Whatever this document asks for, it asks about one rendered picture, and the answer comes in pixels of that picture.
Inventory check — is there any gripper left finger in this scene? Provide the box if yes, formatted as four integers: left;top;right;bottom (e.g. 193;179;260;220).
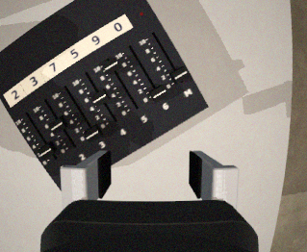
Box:
61;151;112;209

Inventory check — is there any black lighting desk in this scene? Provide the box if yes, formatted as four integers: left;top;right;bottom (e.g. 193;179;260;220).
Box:
0;0;209;190

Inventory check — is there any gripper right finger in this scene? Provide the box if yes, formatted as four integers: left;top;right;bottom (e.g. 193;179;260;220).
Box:
189;151;239;210

